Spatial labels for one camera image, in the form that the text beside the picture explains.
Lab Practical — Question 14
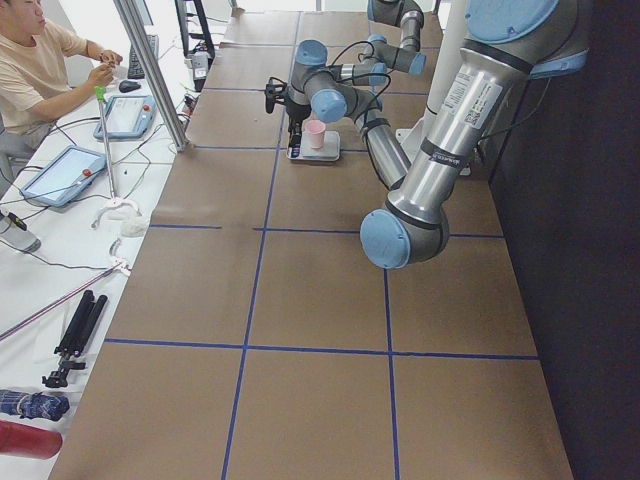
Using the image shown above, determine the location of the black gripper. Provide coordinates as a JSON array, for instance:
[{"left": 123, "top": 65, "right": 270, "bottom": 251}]
[{"left": 285, "top": 98, "right": 309, "bottom": 149}]

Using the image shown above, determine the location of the pink plastic cup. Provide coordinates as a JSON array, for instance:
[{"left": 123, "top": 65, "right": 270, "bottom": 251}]
[{"left": 304, "top": 119, "right": 326, "bottom": 149}]

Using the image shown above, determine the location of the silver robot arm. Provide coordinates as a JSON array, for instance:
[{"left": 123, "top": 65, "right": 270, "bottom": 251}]
[
  {"left": 338, "top": 0, "right": 427, "bottom": 86},
  {"left": 265, "top": 1, "right": 592, "bottom": 269}
]

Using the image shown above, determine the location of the silver digital kitchen scale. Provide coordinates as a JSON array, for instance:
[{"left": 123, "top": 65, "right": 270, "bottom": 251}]
[{"left": 286, "top": 131, "right": 341, "bottom": 163}]

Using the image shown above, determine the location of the far blue teach pendant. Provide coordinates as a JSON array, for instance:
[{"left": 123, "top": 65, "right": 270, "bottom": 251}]
[{"left": 99, "top": 95, "right": 156, "bottom": 140}]

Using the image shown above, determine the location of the blue teach pendant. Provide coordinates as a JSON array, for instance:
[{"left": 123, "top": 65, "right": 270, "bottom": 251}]
[
  {"left": 21, "top": 146, "right": 106, "bottom": 207},
  {"left": 99, "top": 95, "right": 156, "bottom": 140}
]

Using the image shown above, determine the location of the black keyboard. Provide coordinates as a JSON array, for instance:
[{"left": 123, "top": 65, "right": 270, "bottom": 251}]
[{"left": 126, "top": 33, "right": 160, "bottom": 81}]

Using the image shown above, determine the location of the black computer mouse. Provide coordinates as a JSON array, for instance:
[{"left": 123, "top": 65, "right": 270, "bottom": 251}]
[{"left": 118, "top": 80, "right": 141, "bottom": 93}]

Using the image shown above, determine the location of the green tipped grabber stick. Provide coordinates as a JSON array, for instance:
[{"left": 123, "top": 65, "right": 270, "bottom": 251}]
[{"left": 91, "top": 86, "right": 141, "bottom": 230}]

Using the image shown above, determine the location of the near blue teach pendant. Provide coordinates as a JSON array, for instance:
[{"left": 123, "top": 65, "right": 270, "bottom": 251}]
[{"left": 21, "top": 146, "right": 106, "bottom": 207}]

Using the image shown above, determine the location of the person in beige shirt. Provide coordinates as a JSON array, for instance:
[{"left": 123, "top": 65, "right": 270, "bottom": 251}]
[{"left": 1, "top": 1, "right": 122, "bottom": 151}]

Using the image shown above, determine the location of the black folded tripod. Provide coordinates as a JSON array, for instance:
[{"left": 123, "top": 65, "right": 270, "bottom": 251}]
[{"left": 42, "top": 290, "right": 108, "bottom": 388}]

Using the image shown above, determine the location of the blue folded umbrella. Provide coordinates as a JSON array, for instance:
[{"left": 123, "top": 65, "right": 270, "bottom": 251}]
[{"left": 1, "top": 389, "right": 70, "bottom": 421}]

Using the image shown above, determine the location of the red cylinder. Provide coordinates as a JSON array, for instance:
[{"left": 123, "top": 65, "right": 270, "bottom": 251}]
[{"left": 0, "top": 421, "right": 63, "bottom": 459}]

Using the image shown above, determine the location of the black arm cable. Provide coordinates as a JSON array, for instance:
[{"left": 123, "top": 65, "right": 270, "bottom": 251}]
[{"left": 324, "top": 39, "right": 394, "bottom": 101}]

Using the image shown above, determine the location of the aluminium frame post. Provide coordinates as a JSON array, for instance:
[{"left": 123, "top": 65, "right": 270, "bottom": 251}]
[{"left": 113, "top": 0, "right": 189, "bottom": 152}]

